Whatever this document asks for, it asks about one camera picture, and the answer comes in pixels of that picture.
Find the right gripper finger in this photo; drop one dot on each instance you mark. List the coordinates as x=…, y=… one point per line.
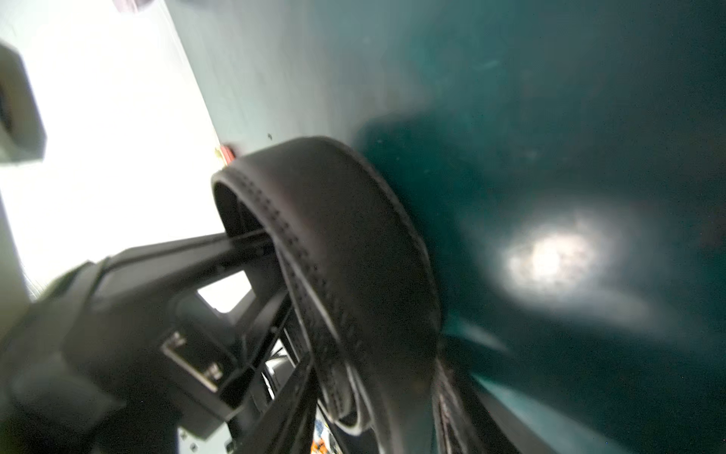
x=287, y=426

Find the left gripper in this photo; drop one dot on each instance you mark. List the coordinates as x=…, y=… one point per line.
x=123, y=352

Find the black belt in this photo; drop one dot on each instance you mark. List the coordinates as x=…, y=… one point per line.
x=364, y=293

